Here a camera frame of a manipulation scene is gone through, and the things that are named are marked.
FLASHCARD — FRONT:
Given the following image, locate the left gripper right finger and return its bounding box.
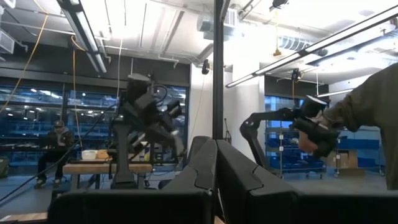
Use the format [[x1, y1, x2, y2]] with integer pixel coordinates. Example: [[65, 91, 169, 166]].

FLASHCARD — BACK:
[[216, 139, 398, 224]]

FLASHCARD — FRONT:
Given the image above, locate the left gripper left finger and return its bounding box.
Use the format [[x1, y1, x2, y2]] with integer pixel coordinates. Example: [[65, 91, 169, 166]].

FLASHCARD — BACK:
[[48, 136, 218, 224]]

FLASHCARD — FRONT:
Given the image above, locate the shelving cart with blue bins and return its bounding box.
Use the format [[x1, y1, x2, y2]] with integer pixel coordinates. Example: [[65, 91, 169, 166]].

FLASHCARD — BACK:
[[264, 129, 328, 180]]

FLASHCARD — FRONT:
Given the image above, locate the white bowl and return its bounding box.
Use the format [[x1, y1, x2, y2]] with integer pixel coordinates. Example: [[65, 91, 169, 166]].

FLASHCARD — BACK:
[[81, 149, 98, 161]]

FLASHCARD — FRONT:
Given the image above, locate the wooden background table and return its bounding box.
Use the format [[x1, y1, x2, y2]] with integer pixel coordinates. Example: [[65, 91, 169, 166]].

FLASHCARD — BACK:
[[62, 161, 154, 190]]

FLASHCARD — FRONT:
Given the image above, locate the person's hand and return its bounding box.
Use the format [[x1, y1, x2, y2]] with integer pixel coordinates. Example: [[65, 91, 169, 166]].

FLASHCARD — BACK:
[[297, 113, 332, 153]]

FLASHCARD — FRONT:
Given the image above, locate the person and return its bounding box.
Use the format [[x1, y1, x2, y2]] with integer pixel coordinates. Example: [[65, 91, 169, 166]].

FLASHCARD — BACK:
[[34, 119, 75, 189], [323, 62, 398, 190]]

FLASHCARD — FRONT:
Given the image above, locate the cardboard box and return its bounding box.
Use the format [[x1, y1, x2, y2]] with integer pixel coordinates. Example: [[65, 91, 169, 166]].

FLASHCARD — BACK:
[[337, 149, 359, 170]]

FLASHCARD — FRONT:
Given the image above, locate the linear ceiling light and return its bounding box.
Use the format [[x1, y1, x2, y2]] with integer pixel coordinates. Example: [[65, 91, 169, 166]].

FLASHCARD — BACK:
[[55, 0, 108, 75], [225, 4, 398, 89], [316, 88, 355, 98]]

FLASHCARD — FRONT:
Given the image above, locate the black ceiling cable reel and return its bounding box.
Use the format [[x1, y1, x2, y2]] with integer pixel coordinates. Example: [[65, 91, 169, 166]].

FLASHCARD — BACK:
[[201, 58, 211, 76], [290, 68, 302, 83]]

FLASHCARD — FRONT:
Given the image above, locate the black aluminium rig frame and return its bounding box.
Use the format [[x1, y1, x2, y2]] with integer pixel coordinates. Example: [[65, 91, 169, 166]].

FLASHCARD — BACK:
[[212, 0, 231, 141]]

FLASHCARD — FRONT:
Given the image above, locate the orange hanging cable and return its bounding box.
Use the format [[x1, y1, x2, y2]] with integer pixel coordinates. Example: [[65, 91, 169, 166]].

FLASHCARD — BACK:
[[0, 0, 50, 113], [70, 35, 84, 149]]

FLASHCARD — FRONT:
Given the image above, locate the metal air duct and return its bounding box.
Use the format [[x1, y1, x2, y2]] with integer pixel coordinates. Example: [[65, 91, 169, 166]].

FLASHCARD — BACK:
[[197, 8, 240, 41]]

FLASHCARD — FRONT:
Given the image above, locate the yellow hanging cord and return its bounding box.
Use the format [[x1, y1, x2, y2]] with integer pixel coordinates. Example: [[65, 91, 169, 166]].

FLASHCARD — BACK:
[[272, 8, 283, 57]]

